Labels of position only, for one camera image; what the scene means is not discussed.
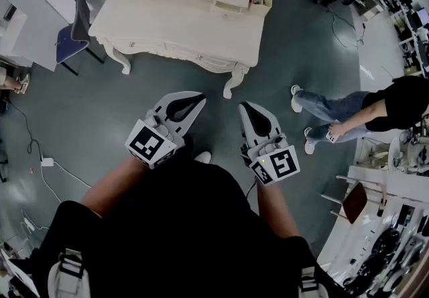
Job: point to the white cluttered workbench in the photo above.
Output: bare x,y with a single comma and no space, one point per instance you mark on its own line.
375,246

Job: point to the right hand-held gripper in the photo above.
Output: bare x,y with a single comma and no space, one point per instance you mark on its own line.
276,161

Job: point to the white power strip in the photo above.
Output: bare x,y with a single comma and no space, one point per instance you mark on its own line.
47,161

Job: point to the workbench with monitors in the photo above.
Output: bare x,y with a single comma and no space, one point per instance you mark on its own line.
410,28

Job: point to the cream organizer box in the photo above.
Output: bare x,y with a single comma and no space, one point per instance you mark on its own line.
263,0

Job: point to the person's white shoe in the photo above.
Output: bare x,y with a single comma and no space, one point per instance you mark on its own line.
203,157

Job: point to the person's black shirt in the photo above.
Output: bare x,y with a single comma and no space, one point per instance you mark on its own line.
174,233

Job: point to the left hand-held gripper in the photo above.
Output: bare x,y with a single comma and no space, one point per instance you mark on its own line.
151,142

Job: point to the brown seat stool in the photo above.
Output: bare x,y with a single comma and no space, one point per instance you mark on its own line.
355,201

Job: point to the blue and black chair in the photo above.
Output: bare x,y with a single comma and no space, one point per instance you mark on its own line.
72,40

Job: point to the cream dressing table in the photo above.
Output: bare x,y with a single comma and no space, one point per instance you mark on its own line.
167,22

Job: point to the person's left forearm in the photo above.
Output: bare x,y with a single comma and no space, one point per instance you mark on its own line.
114,186

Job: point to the person's right forearm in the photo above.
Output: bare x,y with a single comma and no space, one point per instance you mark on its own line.
276,209

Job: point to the white phone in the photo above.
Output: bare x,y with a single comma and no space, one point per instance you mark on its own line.
332,138

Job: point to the small cream dressing table drawer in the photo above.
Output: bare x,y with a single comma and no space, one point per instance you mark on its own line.
231,10

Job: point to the white side table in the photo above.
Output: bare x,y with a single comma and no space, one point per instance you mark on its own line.
13,32

